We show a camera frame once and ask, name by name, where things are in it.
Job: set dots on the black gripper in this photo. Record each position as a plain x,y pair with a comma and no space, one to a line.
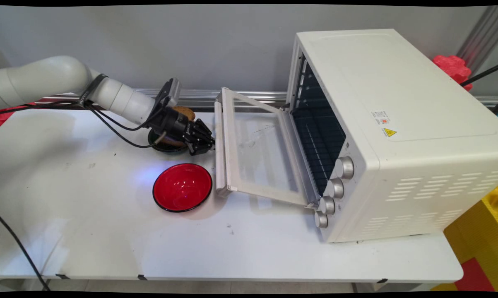
175,122

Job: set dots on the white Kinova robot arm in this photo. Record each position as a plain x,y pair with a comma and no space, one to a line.
46,78

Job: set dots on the toasted bread slice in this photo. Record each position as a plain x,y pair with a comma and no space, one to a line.
187,112

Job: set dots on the dark green bowl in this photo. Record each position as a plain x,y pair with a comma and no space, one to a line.
166,149

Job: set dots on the red bowl with black rim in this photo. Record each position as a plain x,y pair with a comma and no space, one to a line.
182,187

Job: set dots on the glass oven door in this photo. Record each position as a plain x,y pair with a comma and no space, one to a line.
261,149

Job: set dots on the silver oven knob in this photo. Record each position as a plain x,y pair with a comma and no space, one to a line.
328,205
321,219
336,188
345,167

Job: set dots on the red plastic object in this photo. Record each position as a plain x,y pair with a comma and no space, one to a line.
6,116

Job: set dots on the white toaster oven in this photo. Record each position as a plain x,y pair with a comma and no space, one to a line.
398,124

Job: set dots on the red plastic toy block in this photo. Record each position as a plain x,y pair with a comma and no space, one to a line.
453,68

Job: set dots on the yellow foam block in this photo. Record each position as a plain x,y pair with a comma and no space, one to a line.
476,231

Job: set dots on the red foam tile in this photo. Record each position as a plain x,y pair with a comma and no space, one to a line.
475,276

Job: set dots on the aluminium table rail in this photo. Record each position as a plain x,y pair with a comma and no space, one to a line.
199,97

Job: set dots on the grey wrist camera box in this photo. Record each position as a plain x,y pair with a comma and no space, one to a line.
170,92

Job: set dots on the aluminium frame post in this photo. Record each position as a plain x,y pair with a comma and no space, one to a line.
482,35

